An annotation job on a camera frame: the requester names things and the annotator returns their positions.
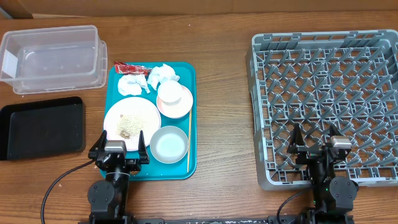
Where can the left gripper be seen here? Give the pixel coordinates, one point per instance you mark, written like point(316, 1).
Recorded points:
point(135, 164)

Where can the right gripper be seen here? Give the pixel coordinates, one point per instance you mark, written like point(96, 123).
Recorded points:
point(308, 152)

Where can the rice pile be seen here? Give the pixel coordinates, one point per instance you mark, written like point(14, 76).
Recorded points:
point(129, 125)

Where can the large pink plate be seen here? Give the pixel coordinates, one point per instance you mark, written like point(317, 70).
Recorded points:
point(133, 105)

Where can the white napkin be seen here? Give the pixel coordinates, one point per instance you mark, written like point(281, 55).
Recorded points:
point(132, 85)
point(161, 74)

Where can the red snack wrapper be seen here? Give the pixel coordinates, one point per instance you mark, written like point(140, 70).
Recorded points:
point(127, 69)

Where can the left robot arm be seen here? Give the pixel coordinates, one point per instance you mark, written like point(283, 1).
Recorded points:
point(108, 197)

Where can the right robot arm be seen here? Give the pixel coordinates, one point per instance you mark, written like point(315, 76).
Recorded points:
point(333, 196)

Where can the grey dishwasher rack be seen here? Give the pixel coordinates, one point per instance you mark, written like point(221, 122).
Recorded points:
point(346, 79)

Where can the grey small bowl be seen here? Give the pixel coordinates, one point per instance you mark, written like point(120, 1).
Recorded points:
point(169, 144)

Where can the black rectangular tray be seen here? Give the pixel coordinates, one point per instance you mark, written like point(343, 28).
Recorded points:
point(42, 128)

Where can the pink saucer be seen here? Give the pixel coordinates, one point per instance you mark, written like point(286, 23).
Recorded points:
point(179, 109)

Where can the small white cup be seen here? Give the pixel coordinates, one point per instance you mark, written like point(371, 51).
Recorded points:
point(170, 91)

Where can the wooden chopstick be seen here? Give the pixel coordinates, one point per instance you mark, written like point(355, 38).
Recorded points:
point(189, 140)

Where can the teal serving tray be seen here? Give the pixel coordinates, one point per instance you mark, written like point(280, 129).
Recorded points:
point(156, 170)

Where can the clear plastic bin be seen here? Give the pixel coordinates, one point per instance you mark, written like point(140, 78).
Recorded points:
point(53, 59)

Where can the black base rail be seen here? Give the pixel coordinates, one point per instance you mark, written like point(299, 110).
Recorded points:
point(268, 220)

